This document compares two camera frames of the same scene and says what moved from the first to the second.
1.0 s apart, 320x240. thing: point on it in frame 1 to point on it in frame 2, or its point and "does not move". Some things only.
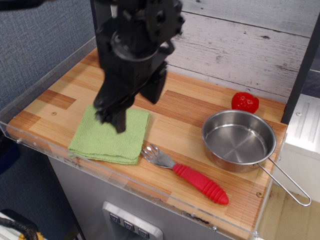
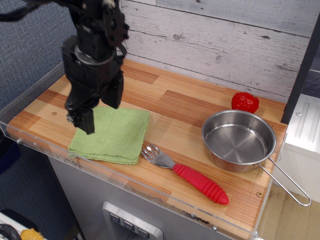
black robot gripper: (130, 62) to (90, 64)
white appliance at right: (300, 156) does not move
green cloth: (93, 138) does not move
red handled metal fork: (161, 159) does not move
